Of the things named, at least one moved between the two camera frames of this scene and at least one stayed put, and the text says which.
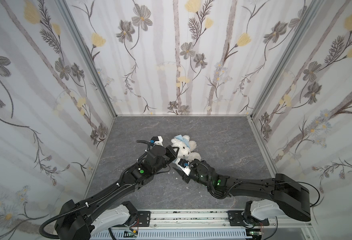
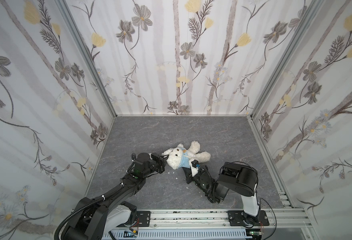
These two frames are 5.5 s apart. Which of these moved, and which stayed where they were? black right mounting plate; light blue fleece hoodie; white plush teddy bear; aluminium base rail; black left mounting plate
Moved: white plush teddy bear; light blue fleece hoodie
Stayed: black right mounting plate; aluminium base rail; black left mounting plate
